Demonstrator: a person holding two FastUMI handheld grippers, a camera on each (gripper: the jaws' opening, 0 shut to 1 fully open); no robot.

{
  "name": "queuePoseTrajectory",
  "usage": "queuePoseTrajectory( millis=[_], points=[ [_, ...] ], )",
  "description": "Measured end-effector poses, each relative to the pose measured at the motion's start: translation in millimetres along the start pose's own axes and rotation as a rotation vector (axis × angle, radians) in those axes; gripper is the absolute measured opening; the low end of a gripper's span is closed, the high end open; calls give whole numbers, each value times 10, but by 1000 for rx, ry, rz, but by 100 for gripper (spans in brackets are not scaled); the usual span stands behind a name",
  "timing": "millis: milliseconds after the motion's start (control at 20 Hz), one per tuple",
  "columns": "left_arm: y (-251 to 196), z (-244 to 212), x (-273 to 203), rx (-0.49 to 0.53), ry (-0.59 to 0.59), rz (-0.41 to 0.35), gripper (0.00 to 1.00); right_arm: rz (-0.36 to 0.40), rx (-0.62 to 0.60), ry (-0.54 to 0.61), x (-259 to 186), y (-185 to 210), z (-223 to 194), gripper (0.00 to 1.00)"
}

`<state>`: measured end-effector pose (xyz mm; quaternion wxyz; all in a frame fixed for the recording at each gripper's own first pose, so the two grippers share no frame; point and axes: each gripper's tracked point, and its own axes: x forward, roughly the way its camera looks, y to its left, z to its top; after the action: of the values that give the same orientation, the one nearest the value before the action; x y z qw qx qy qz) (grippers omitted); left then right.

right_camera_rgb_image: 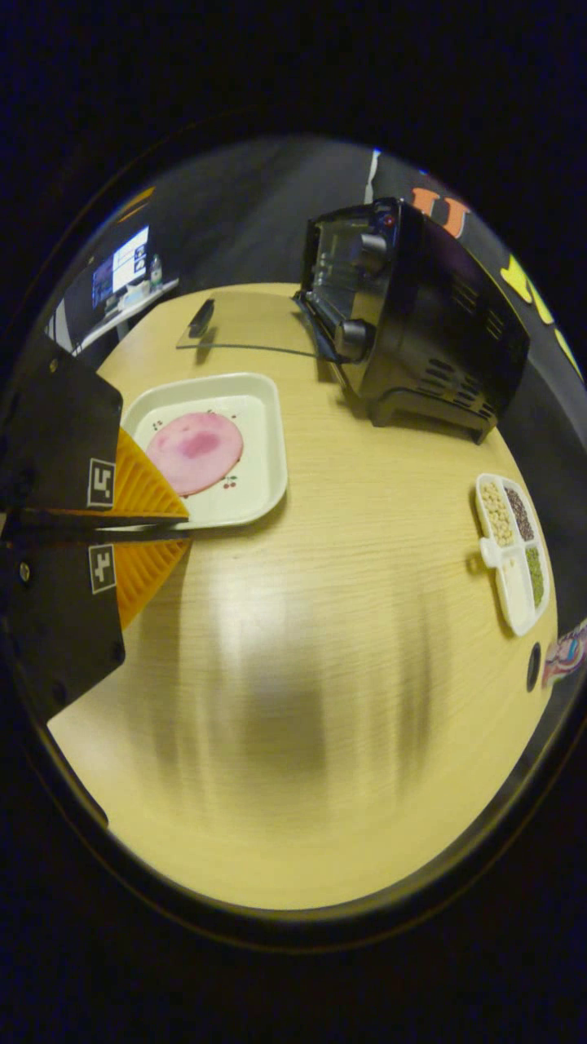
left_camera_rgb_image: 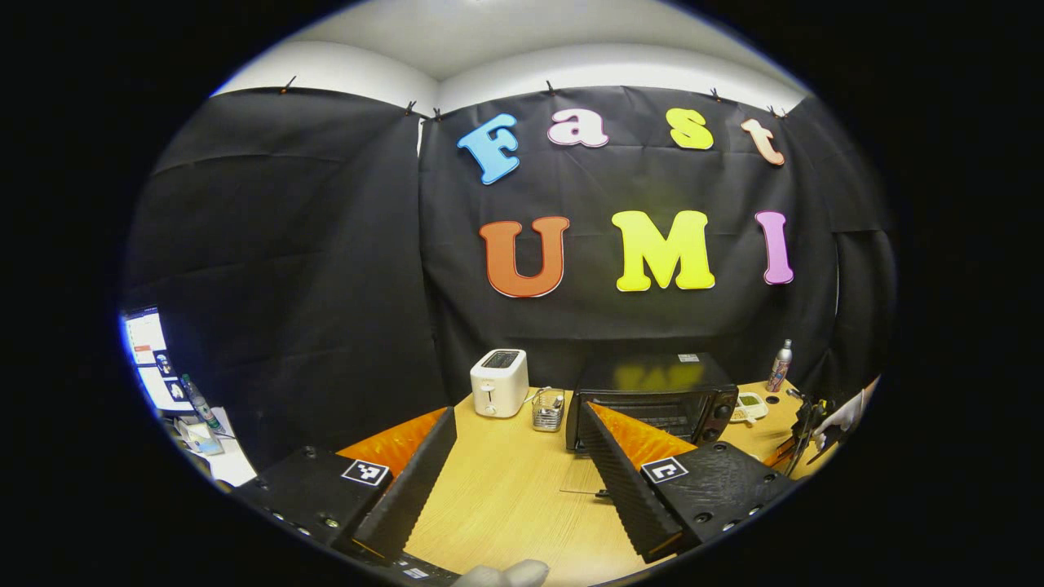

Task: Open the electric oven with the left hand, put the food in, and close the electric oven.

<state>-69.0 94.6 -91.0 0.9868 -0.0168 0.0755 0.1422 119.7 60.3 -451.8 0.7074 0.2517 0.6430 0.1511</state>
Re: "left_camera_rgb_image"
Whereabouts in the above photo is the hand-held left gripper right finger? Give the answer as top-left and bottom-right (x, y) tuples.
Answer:
(576, 400), (798, 565)

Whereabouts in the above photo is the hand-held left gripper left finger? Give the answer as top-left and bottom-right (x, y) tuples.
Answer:
(231, 406), (458, 565)

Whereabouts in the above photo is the black electric oven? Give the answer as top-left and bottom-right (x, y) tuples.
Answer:
(565, 353), (739, 454)

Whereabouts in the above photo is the silver spray bottle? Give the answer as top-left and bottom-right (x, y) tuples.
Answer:
(767, 339), (794, 393)

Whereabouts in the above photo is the white toaster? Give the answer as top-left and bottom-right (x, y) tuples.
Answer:
(471, 349), (529, 418)

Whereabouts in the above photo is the white side desk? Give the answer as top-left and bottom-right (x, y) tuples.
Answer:
(163, 408), (258, 488)

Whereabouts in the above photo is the green plastic bottle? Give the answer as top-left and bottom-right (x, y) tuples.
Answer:
(180, 373), (227, 435)

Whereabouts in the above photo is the black backdrop cloth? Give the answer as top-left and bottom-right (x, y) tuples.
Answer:
(121, 82), (898, 474)

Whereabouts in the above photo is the computer monitor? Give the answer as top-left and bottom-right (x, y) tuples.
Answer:
(122, 307), (194, 413)

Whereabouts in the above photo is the wire mesh basket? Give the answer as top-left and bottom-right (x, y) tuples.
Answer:
(532, 389), (566, 433)

